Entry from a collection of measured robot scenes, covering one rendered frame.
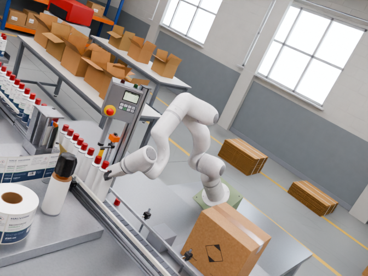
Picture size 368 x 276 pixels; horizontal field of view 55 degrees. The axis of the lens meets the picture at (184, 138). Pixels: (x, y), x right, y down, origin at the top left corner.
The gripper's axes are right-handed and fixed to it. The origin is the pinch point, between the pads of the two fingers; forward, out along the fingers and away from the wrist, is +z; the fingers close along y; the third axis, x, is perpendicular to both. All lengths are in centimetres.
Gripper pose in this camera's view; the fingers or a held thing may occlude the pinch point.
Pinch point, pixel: (107, 176)
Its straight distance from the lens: 175.6
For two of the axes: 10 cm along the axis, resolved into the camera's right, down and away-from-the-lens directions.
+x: 2.9, 9.3, -2.4
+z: -7.2, 3.8, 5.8
